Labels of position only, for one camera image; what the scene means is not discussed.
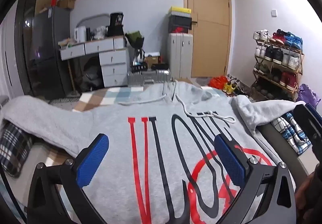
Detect striped floor mat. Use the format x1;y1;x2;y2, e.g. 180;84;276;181
49;97;81;105

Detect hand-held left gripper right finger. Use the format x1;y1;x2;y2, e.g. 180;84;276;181
214;134;297;224

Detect white kettle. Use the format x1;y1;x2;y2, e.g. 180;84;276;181
74;26;87;43

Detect grey desk with drawers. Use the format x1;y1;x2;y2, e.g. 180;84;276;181
59;36;130;89

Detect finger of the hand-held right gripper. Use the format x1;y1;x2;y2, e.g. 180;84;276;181
294;104;322;144

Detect dark fridge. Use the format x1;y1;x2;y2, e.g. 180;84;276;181
30;6;72;100

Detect black crate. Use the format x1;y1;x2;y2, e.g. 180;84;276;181
131;62;148;73

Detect yellow shoe box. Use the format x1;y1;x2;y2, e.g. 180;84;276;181
169;7;192;16

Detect grey printed hoodie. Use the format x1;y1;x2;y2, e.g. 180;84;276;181
0;81;306;224

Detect arched mirror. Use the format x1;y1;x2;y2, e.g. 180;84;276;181
76;14;112;38

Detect yellow shoes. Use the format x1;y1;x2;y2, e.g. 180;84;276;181
223;82;238;94

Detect purple bag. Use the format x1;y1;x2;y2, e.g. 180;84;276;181
298;84;321;107

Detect silver suitcase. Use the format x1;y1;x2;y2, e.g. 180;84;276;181
127;69;172;87

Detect black bag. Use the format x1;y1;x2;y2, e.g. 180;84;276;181
80;59;104;91

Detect small open cardboard box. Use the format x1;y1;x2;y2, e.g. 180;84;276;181
57;0;78;11

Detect person's right hand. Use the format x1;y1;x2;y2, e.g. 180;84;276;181
295;172;317;216

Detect red bag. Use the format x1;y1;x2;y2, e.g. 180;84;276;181
208;76;228;89

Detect checked bed sheet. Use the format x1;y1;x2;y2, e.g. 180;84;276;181
48;85;227;114

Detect white cabinet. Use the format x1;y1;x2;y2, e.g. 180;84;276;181
168;33;194;80

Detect flower bouquet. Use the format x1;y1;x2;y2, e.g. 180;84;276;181
125;31;145;63

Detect blue plaid cloth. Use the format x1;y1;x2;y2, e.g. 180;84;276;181
272;112;312;156

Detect plaid pillow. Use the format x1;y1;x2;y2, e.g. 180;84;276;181
0;122;34;178

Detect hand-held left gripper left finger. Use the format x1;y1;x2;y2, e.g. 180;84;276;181
26;133;110;224

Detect wooden door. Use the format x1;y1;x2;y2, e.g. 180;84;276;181
183;0;232;78

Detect brown cardboard box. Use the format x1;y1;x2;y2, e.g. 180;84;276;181
146;56;161;68

